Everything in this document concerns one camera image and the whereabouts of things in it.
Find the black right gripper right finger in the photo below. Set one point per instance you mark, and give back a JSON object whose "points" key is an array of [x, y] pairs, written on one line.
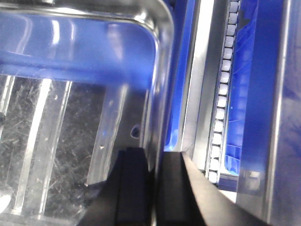
{"points": [[186, 198]]}

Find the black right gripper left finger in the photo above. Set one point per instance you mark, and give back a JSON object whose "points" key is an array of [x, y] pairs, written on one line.
{"points": [[125, 199]]}

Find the small silver tray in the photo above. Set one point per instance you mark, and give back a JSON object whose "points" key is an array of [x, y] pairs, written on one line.
{"points": [[80, 80]]}

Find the lower white roller track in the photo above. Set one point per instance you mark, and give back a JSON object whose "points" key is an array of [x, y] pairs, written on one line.
{"points": [[222, 75]]}

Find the steel shelf front rail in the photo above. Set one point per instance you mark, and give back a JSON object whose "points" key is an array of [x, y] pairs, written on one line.
{"points": [[207, 37]]}

